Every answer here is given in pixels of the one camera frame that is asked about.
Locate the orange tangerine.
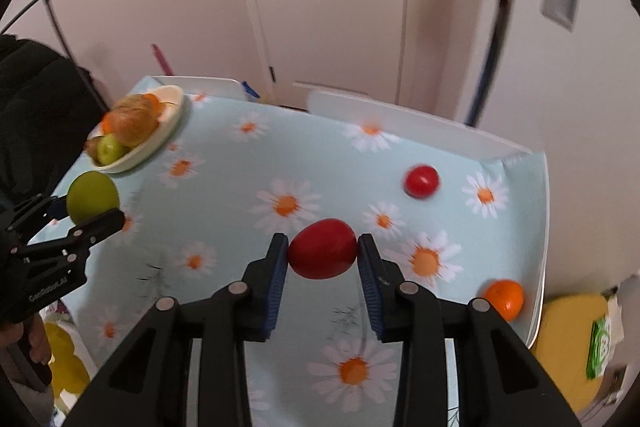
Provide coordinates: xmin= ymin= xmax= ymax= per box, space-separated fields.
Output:
xmin=483 ymin=280 xmax=525 ymax=322

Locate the green apple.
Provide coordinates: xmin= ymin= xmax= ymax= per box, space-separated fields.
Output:
xmin=66 ymin=171 xmax=120 ymax=225
xmin=96 ymin=134 xmax=128 ymax=166

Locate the white wardrobe door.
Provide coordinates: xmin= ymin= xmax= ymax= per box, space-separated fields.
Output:
xmin=480 ymin=0 xmax=639 ymax=295

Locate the orange at bowl left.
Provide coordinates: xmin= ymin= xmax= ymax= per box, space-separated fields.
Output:
xmin=101 ymin=113 xmax=113 ymax=134

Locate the large yellow-brown pear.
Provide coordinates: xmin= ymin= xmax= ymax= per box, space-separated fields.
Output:
xmin=110 ymin=94 xmax=160 ymax=148

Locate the small red tomato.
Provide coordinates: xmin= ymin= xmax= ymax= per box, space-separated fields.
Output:
xmin=404 ymin=165 xmax=440 ymax=199

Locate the black garment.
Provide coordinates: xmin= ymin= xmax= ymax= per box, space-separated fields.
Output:
xmin=0 ymin=35 xmax=104 ymax=210

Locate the brown kiwi with sticker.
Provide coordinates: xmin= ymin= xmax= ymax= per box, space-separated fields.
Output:
xmin=84 ymin=135 xmax=102 ymax=165

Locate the person left hand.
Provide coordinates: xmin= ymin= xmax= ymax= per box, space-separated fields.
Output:
xmin=0 ymin=313 xmax=52 ymax=365

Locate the yellow stool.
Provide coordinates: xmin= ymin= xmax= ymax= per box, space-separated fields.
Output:
xmin=532 ymin=294 xmax=608 ymax=413

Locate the black clothing rack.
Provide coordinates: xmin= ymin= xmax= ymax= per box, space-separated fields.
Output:
xmin=1 ymin=0 xmax=110 ymax=113

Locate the daisy print blue tablecloth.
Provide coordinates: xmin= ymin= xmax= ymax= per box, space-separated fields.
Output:
xmin=65 ymin=93 xmax=548 ymax=426

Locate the green white package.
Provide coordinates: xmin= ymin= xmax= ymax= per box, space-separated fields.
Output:
xmin=586 ymin=315 xmax=615 ymax=381

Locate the cream fruit bowl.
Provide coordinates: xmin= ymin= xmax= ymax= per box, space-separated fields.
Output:
xmin=85 ymin=84 xmax=186 ymax=174

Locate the green apple in bowl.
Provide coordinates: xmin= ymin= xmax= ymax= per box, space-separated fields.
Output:
xmin=96 ymin=134 xmax=128 ymax=166

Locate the large orange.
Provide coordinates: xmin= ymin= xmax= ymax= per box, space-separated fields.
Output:
xmin=142 ymin=92 xmax=164 ymax=118

